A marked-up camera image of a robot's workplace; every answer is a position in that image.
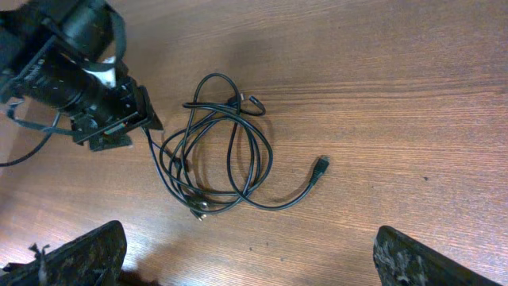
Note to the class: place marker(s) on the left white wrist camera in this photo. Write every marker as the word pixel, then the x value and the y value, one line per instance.
pixel 108 77

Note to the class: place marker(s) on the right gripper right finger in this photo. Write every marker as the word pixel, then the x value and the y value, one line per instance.
pixel 402 260

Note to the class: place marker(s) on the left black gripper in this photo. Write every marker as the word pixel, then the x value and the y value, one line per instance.
pixel 105 123

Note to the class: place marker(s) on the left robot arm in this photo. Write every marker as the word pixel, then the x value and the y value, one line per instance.
pixel 68 55

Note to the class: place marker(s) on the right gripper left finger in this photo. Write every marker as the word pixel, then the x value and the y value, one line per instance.
pixel 93 259

